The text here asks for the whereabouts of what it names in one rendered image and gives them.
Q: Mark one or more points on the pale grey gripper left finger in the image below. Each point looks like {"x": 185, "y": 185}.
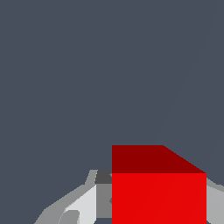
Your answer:
{"x": 87, "y": 198}

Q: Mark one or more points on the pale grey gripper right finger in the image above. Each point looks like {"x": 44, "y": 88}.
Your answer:
{"x": 214, "y": 204}

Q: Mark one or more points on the red cube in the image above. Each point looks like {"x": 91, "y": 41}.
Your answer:
{"x": 159, "y": 198}

